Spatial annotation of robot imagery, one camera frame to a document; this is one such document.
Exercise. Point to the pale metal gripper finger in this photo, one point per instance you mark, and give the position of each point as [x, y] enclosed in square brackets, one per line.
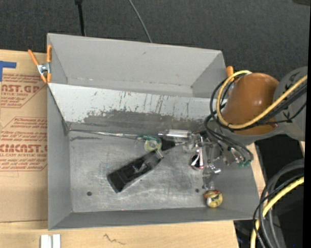
[209, 177]
[199, 154]

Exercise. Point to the black shiny round cup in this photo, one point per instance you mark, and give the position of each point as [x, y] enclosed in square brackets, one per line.
[195, 161]

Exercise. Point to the yellow toy ball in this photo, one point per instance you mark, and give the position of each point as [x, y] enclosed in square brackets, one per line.
[214, 199]

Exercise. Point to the clear glass thing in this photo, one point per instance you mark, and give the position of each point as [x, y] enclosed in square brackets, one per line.
[178, 134]

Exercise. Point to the black cone-shaped piece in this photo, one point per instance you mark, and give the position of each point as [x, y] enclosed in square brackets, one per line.
[167, 144]

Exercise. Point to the pale yellow tape roll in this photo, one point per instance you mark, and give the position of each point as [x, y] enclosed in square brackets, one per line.
[152, 145]

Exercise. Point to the grey metal bin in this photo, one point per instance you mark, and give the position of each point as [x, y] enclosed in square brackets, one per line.
[156, 110]

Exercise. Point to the thin clear rod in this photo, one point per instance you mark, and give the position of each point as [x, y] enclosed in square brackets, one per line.
[104, 133]

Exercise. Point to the brown cardboard board red print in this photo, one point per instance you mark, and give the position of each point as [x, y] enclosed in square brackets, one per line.
[20, 131]

